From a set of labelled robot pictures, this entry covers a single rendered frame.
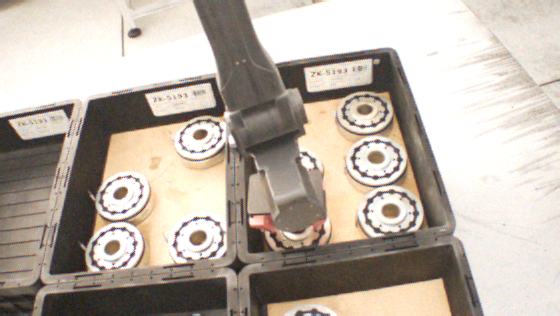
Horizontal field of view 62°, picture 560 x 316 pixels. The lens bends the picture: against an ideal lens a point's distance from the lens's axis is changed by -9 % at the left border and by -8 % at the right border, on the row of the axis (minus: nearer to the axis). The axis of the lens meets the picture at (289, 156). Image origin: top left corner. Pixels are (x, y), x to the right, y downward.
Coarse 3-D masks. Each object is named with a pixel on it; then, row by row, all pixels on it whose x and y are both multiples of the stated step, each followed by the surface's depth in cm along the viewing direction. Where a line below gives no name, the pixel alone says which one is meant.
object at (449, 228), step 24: (384, 48) 91; (408, 96) 82; (240, 168) 77; (432, 168) 72; (240, 192) 74; (240, 216) 72; (240, 240) 69; (360, 240) 67; (384, 240) 66; (408, 240) 66
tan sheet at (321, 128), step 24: (384, 96) 97; (312, 120) 95; (336, 120) 95; (312, 144) 92; (336, 144) 91; (336, 168) 87; (408, 168) 85; (336, 192) 84; (360, 192) 84; (336, 216) 81; (264, 240) 80; (336, 240) 78
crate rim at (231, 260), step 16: (176, 80) 92; (192, 80) 92; (208, 80) 92; (96, 96) 93; (112, 96) 93; (80, 112) 91; (80, 128) 88; (64, 176) 81; (64, 192) 79; (48, 240) 73; (48, 256) 71; (48, 272) 69; (96, 272) 68; (112, 272) 68; (128, 272) 68; (144, 272) 67; (160, 272) 67; (176, 272) 67
